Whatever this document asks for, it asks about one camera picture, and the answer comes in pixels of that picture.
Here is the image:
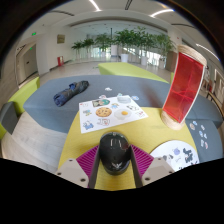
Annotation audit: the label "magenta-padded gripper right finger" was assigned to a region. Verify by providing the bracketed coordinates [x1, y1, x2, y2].
[129, 143, 176, 189]

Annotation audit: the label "white sticker sheet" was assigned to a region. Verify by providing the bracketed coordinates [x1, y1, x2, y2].
[78, 95, 149, 134]

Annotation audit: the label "dark grey seat block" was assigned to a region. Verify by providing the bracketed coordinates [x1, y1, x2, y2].
[0, 101, 18, 135]

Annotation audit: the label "black computer mouse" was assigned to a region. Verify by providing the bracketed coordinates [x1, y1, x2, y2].
[98, 131, 132, 176]

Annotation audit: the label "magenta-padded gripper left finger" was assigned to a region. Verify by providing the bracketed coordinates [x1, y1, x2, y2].
[54, 145, 101, 189]

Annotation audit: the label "lime green bench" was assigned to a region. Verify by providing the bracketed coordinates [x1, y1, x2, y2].
[0, 76, 41, 139]
[97, 62, 169, 84]

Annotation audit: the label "ceiling strip lights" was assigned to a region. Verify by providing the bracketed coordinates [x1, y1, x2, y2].
[88, 0, 219, 61]

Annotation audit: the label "wooden bench with black legs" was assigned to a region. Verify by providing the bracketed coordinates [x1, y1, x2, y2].
[206, 89, 224, 118]

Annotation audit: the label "round white printed mouse pad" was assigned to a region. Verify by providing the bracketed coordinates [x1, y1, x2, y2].
[149, 139, 200, 172]

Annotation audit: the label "brown wall plaque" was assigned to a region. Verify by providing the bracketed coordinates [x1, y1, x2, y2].
[56, 34, 66, 45]

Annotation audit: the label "group of potted plants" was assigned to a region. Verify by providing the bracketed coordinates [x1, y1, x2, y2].
[70, 26, 177, 66]

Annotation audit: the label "folded dark blue umbrella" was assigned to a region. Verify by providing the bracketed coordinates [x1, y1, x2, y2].
[53, 80, 90, 108]

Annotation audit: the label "grey door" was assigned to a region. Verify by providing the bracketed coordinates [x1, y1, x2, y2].
[21, 46, 38, 78]

